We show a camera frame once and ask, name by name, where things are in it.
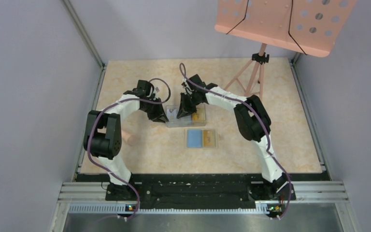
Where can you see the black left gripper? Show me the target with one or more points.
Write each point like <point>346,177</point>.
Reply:
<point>160,111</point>

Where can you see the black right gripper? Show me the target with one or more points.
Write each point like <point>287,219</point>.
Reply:
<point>184,110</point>

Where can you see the grey slotted cable duct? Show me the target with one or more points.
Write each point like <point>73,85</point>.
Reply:
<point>119,208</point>

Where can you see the clear acrylic card box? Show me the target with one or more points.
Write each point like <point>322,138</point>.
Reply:
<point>182,122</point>

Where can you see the pink music stand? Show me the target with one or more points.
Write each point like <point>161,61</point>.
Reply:
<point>306,26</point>

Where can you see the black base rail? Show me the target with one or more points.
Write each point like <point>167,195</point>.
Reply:
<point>192,191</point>

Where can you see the pink wooden cylinder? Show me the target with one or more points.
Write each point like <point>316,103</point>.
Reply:
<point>127,137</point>

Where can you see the silver credit card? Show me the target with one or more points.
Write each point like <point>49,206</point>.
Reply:
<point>172,115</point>

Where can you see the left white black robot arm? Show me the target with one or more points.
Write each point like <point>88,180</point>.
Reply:
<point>103,134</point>

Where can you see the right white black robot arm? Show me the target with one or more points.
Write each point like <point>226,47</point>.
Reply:
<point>253,121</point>

